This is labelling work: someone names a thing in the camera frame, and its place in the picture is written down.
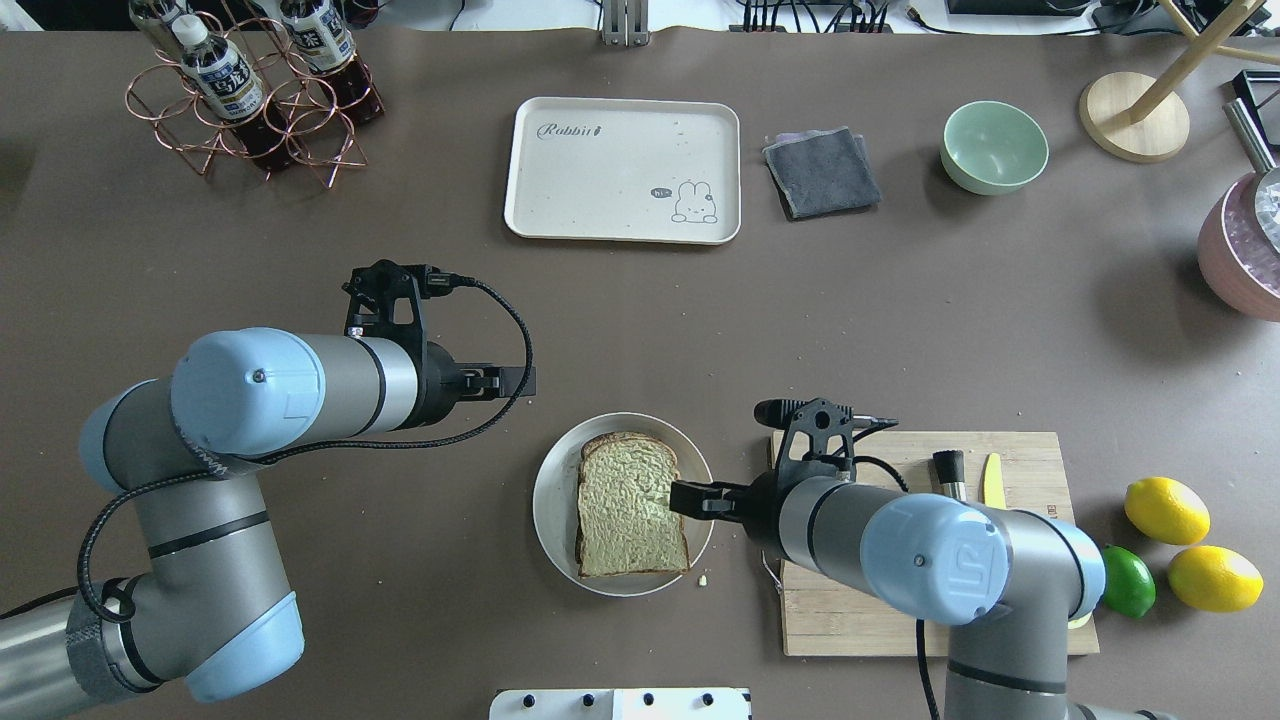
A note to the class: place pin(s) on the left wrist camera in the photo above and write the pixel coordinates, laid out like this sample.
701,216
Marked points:
384,300

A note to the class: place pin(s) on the white round plate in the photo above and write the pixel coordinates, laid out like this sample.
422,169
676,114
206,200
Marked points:
554,498

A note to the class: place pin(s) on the green lime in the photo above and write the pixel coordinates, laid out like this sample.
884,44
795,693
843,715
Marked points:
1129,586

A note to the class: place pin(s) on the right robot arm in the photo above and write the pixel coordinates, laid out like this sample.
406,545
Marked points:
1006,583

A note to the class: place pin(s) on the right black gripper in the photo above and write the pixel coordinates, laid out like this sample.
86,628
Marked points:
762,508

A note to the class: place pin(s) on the tea bottle left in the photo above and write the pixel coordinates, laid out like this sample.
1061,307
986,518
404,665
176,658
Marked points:
154,20

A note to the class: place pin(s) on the whole lemon upper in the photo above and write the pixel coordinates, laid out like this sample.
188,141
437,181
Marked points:
1166,510

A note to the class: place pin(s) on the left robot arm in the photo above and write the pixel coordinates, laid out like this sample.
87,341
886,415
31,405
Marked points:
181,576

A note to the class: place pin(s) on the tea bottle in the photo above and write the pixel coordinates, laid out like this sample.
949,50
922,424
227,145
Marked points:
234,92
320,34
154,20

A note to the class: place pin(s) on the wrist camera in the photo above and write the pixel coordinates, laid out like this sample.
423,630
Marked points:
384,300
818,438

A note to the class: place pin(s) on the tea bottle front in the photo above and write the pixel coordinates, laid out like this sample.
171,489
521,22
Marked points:
234,92

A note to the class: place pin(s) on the cream rabbit tray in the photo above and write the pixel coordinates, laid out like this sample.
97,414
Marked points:
590,168

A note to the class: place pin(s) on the tea bottle right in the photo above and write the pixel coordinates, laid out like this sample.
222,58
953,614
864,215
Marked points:
320,34

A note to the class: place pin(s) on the grey folded cloth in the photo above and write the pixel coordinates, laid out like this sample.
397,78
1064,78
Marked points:
822,171

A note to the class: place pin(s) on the copper wire bottle rack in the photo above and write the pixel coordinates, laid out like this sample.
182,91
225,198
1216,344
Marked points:
320,137

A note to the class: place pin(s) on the wooden cup stand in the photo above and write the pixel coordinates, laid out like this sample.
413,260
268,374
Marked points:
1139,118

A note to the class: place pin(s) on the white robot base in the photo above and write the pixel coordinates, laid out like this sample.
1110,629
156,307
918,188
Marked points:
623,703

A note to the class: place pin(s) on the yellow plastic knife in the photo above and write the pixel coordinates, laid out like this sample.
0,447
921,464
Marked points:
992,483

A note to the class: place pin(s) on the steel muddler black tip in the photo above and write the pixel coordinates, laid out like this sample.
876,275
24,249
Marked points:
949,468

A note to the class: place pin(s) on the pink ice bowl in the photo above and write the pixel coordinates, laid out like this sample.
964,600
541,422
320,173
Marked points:
1236,258

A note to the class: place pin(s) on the mint green bowl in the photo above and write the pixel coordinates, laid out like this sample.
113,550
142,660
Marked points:
992,148

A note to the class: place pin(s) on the whole lemon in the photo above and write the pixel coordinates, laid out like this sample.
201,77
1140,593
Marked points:
1215,579
1166,510

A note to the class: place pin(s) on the steel ice scoop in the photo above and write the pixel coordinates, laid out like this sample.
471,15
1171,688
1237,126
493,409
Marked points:
1265,194

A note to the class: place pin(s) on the whole lemon lower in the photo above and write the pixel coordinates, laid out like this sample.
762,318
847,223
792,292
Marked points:
1215,579

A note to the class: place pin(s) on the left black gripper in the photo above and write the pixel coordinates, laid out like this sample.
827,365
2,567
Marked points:
437,385

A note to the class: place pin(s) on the bamboo cutting board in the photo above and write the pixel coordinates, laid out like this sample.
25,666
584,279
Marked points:
821,618

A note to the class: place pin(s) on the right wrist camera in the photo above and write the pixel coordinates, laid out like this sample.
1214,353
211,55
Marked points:
818,438

